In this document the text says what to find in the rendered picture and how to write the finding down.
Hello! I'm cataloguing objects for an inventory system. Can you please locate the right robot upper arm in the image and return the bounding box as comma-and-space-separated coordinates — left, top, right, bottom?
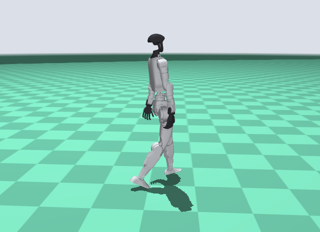
156, 58, 171, 91

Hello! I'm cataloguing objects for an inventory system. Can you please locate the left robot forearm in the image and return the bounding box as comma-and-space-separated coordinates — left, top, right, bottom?
147, 83, 155, 105

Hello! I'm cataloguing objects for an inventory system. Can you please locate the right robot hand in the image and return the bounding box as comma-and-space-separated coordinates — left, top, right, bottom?
163, 107, 175, 129

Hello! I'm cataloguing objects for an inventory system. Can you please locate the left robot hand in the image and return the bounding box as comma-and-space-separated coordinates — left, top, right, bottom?
142, 99, 154, 120

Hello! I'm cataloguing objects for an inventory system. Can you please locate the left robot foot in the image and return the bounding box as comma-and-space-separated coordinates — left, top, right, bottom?
164, 167, 182, 175

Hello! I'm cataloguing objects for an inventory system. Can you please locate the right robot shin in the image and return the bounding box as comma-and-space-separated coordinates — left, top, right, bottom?
138, 145, 165, 180

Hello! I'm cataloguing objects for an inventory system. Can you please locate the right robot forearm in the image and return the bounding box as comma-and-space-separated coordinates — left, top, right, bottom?
165, 83, 176, 113

